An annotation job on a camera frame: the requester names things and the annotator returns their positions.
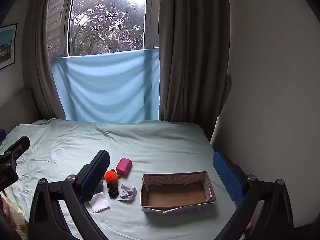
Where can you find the window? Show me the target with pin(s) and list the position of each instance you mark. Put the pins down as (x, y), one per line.
(148, 17)

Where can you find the orange pom-pom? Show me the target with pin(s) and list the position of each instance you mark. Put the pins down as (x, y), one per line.
(110, 176)

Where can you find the wall poster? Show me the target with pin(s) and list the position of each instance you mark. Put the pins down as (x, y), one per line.
(6, 45)

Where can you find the light blue cloth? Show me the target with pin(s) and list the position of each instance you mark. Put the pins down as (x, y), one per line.
(105, 87)

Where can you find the beige headboard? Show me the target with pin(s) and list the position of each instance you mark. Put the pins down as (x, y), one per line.
(17, 107)

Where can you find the cardboard box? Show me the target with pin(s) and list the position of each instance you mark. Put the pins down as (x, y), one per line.
(175, 197)

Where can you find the tree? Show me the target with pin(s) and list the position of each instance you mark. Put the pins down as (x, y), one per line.
(107, 17)

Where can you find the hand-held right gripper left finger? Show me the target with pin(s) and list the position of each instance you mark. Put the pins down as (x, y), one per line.
(100, 171)

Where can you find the white cloth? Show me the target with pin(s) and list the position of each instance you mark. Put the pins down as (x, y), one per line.
(100, 202)

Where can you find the brown curtain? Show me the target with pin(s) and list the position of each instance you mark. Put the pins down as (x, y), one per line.
(190, 55)
(37, 55)

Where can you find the black scrunchie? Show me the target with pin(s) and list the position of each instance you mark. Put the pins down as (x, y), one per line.
(113, 192)

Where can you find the patterned blanket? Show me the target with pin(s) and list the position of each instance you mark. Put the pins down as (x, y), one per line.
(20, 220)

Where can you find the lilac cloth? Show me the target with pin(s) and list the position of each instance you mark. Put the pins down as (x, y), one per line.
(130, 195)

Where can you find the pale green bed sheet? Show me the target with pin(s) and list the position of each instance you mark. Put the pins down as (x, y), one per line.
(150, 142)

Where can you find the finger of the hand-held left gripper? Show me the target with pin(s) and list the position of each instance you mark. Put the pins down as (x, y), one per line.
(2, 135)
(17, 146)

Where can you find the grey fuzzy cloth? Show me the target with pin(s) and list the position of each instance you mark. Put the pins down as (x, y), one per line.
(99, 187)

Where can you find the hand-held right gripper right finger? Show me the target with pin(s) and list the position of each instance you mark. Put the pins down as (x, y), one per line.
(226, 177)

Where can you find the person's left hand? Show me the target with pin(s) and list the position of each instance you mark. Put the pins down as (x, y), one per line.
(5, 210)

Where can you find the pink rectangular block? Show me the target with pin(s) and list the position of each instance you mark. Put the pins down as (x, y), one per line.
(123, 166)

